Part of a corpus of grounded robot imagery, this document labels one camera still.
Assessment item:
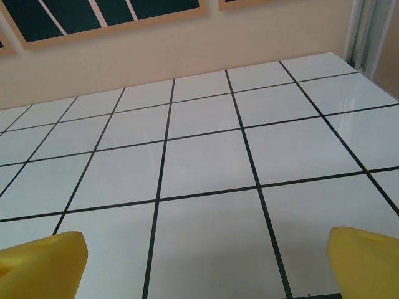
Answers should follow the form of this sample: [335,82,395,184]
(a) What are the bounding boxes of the dark panel pink flowers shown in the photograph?
[0,0,209,50]

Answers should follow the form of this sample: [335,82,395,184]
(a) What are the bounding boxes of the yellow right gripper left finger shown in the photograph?
[0,230,89,299]

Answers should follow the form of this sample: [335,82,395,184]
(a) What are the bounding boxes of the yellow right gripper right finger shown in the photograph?
[325,226,399,299]

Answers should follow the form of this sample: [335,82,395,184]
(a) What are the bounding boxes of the aluminium frame post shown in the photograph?
[344,0,399,78]

